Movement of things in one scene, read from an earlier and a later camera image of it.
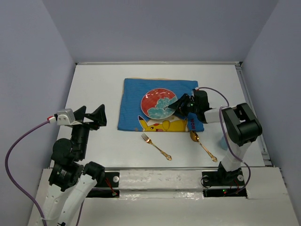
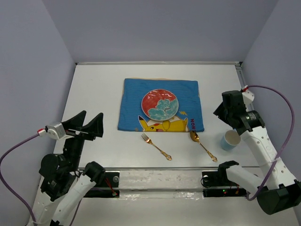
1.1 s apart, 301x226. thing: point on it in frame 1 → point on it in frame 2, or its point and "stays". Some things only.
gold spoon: (195, 137) stays
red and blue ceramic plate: (154, 102) stays
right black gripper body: (193, 109) → (227, 114)
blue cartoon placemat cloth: (131, 117) stays
